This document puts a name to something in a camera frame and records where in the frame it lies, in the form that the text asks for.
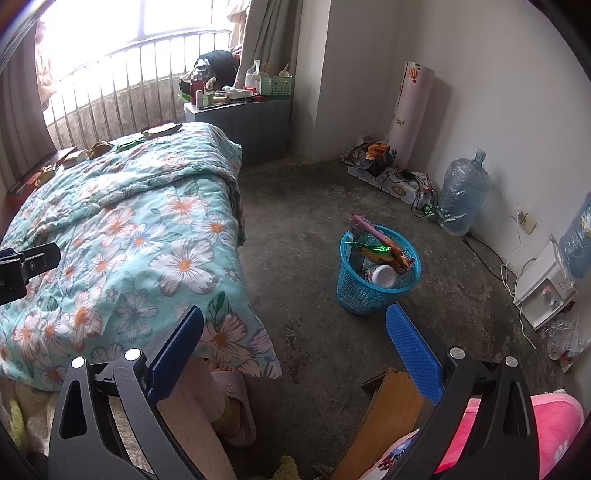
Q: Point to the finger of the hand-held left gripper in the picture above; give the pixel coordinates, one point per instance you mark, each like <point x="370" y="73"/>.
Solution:
<point x="37" y="258"/>
<point x="11" y="286"/>

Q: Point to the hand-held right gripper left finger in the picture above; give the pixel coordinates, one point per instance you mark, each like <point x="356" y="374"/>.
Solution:
<point x="178" y="355"/>

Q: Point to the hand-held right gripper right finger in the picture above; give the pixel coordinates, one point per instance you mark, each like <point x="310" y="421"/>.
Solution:
<point x="413" y="355"/>

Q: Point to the blue plastic wastebasket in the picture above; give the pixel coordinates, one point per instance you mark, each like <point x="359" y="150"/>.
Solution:
<point x="369" y="295"/>

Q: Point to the orange yellow snack wrapper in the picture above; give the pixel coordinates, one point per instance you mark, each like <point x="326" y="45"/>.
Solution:
<point x="399" y="259"/>

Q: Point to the green snack bag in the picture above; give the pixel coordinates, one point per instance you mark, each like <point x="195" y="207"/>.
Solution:
<point x="381" y="249"/>

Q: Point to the pink packet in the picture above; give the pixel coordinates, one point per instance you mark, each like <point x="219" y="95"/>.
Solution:
<point x="376" y="230"/>

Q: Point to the person's leg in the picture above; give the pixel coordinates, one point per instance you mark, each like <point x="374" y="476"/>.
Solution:
<point x="189" y="415"/>

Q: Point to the wooden board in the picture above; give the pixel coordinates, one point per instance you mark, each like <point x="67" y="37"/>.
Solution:
<point x="388" y="415"/>

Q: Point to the pink slipper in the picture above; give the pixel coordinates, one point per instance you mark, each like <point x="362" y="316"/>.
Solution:
<point x="235" y="392"/>

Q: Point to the orange cardboard box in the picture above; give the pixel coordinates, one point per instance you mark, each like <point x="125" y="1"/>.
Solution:
<point x="21" y="184"/>

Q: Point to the orange gold snack wrapper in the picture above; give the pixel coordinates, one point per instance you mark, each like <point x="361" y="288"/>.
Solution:
<point x="46" y="175"/>

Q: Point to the cartoon printed cloth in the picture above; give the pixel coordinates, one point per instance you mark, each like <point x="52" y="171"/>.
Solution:
<point x="392" y="454"/>

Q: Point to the gold boxy snack wrapper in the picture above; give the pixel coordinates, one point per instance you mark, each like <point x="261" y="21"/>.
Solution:
<point x="74" y="158"/>

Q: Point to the floral quilted blanket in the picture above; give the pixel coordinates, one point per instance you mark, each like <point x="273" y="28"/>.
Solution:
<point x="138" y="207"/>

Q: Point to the gold crumpled snack wrapper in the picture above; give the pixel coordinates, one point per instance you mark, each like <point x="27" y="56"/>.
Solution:
<point x="100" y="148"/>

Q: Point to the beige window curtain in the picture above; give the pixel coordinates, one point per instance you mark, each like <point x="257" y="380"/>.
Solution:
<point x="23" y="115"/>
<point x="268" y="37"/>

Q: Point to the white water dispenser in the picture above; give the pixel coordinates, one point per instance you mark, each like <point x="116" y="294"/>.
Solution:
<point x="542" y="290"/>

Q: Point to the green foil snack wrapper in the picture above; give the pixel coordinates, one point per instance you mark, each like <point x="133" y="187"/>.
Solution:
<point x="129" y="144"/>

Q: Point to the clear plastic bag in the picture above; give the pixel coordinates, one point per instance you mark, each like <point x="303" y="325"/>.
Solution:
<point x="565" y="341"/>

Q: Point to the pink fleece cloth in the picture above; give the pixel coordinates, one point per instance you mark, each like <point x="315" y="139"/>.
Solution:
<point x="554" y="424"/>

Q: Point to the large clear water jug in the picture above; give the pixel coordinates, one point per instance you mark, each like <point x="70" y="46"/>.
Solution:
<point x="464" y="198"/>

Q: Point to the white flat box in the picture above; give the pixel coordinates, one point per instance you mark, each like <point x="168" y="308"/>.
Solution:
<point x="392" y="187"/>

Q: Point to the brown gold snack packet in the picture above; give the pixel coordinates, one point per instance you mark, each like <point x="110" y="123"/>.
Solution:
<point x="161" y="130"/>

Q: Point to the pale puffy jacket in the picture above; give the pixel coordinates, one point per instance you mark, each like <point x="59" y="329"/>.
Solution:
<point x="45" y="78"/>

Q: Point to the black power adapter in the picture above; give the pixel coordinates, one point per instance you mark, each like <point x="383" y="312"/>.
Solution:
<point x="408" y="175"/>

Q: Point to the metal window railing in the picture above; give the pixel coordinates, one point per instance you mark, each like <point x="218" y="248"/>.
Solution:
<point x="129" y="87"/>

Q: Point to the blue water jug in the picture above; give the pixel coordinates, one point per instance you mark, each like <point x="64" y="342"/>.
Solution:
<point x="577" y="240"/>

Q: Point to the orange snack bag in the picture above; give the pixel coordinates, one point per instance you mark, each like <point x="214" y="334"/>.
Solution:
<point x="379" y="151"/>

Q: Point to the white lotion bottle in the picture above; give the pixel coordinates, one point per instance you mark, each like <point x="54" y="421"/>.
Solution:
<point x="199" y="99"/>

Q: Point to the small green white box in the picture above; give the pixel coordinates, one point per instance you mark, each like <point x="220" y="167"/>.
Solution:
<point x="207" y="98"/>

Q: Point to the red thermos flask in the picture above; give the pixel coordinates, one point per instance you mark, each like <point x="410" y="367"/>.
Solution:
<point x="197" y="86"/>

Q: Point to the grey cabinet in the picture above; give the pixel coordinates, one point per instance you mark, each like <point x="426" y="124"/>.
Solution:
<point x="258" y="134"/>

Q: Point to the printed wallpaper roll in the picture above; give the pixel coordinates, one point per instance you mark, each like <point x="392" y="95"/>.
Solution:
<point x="411" y="110"/>

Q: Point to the black bag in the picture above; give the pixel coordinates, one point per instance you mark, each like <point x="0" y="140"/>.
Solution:
<point x="219" y="64"/>

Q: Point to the white plastic bag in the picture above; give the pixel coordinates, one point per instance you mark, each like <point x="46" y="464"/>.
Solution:
<point x="251" y="76"/>

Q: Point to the green plastic basket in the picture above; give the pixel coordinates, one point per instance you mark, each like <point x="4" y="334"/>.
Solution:
<point x="277" y="87"/>

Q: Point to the cream hanging garment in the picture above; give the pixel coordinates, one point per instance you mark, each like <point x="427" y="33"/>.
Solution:
<point x="238" y="21"/>

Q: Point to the wall socket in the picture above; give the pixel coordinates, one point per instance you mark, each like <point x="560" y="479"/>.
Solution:
<point x="525" y="220"/>

